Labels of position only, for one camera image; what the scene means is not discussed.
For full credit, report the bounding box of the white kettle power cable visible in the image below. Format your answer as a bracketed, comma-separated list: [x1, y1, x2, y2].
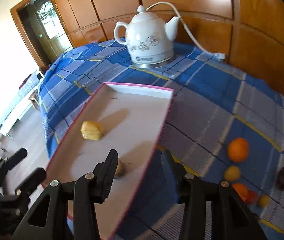
[144, 1, 227, 61]

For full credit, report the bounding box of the dark flat water caltrop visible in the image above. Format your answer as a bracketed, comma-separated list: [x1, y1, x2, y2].
[275, 167, 284, 191]

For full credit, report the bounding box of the small wooden stool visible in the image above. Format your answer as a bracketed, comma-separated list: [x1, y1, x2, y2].
[29, 89, 39, 109]

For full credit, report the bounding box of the log piece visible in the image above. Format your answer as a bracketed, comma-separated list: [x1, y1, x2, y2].
[114, 159, 126, 179]

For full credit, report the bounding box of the small yellow round fruit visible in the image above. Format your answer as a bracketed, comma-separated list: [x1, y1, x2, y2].
[258, 194, 270, 208]

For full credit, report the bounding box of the white ceramic electric kettle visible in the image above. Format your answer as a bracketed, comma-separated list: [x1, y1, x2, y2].
[113, 5, 181, 65]

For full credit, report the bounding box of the blue plaid tablecloth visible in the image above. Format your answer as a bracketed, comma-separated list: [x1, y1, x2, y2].
[38, 40, 284, 239]

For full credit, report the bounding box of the orange tangerine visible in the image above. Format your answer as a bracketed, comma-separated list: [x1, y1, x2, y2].
[232, 183, 248, 202]
[227, 138, 249, 163]

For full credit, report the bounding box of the yellow fruit piece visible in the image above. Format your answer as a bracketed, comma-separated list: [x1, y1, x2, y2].
[80, 121, 103, 141]

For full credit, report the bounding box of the wooden glass door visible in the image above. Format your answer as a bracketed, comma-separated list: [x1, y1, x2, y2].
[10, 0, 73, 70]

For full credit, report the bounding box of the small red tomato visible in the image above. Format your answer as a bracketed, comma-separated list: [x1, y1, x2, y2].
[246, 190, 258, 205]

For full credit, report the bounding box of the pink rimmed white tray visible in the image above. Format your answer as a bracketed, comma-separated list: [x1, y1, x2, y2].
[46, 82, 173, 239]

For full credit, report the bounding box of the tan round longan fruit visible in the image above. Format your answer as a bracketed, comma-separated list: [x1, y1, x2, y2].
[223, 166, 241, 183]

